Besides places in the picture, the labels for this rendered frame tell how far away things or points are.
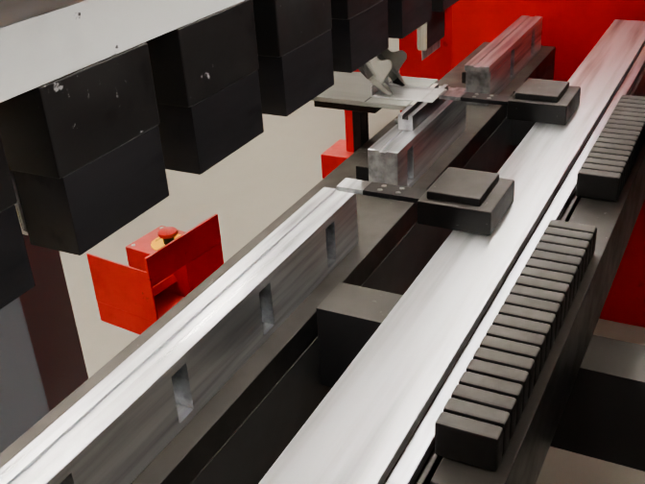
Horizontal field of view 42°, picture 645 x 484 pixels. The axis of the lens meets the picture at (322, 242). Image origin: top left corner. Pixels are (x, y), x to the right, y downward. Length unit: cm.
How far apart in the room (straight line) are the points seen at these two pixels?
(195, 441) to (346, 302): 34
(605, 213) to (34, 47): 81
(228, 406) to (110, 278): 60
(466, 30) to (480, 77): 58
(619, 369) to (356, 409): 40
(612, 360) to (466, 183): 32
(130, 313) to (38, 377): 47
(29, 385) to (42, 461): 116
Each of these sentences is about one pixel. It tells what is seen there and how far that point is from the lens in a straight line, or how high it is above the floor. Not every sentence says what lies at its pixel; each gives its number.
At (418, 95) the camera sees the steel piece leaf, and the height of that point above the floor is 100.
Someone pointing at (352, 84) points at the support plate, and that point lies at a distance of 181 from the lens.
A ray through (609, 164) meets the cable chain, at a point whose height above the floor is 104.
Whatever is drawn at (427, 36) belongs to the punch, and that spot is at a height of 113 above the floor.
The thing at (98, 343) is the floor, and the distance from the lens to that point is 287.
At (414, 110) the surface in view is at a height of 100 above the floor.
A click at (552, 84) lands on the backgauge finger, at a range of 167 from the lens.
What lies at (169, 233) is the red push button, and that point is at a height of 81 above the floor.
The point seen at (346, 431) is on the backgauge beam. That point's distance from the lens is 86.
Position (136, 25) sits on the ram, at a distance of 85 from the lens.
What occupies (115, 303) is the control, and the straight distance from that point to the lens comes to 165.
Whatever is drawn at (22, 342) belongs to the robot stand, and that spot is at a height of 51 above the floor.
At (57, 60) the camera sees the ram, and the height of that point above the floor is 136.
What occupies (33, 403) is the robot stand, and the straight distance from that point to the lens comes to 211.
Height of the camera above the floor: 154
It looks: 28 degrees down
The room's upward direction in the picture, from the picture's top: 4 degrees counter-clockwise
